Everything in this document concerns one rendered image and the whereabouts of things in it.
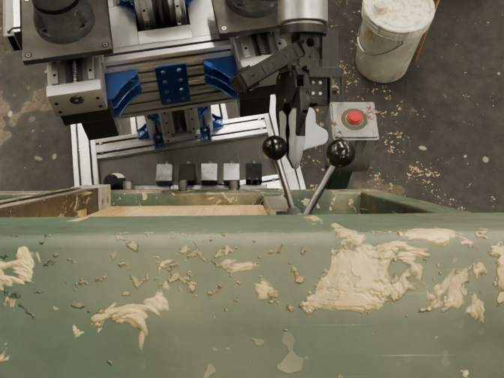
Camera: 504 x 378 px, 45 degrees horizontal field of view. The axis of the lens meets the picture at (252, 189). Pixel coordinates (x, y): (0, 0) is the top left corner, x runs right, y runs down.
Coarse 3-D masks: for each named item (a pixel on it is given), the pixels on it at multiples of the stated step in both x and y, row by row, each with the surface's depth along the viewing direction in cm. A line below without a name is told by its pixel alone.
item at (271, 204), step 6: (264, 198) 142; (270, 198) 141; (276, 198) 141; (282, 198) 141; (264, 204) 141; (270, 204) 123; (276, 204) 123; (282, 204) 123; (270, 210) 113; (276, 210) 109; (282, 210) 109
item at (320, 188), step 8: (336, 144) 78; (344, 144) 78; (328, 152) 79; (336, 152) 78; (344, 152) 78; (352, 152) 78; (328, 160) 79; (336, 160) 78; (344, 160) 78; (352, 160) 79; (328, 168) 79; (336, 168) 79; (328, 176) 79; (320, 184) 79; (320, 192) 79; (312, 200) 79; (304, 208) 80; (312, 208) 79
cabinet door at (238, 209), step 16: (112, 208) 140; (128, 208) 140; (144, 208) 142; (160, 208) 142; (176, 208) 142; (192, 208) 142; (208, 208) 142; (224, 208) 142; (240, 208) 138; (256, 208) 137
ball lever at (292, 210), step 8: (272, 136) 90; (264, 144) 90; (272, 144) 89; (280, 144) 90; (264, 152) 90; (272, 152) 90; (280, 152) 90; (280, 160) 91; (280, 168) 91; (280, 176) 91; (288, 184) 91; (288, 192) 91; (288, 200) 91; (288, 208) 92; (296, 208) 91
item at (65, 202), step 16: (48, 192) 116; (64, 192) 116; (80, 192) 120; (96, 192) 133; (0, 208) 80; (16, 208) 86; (32, 208) 92; (48, 208) 100; (64, 208) 109; (80, 208) 120; (96, 208) 133
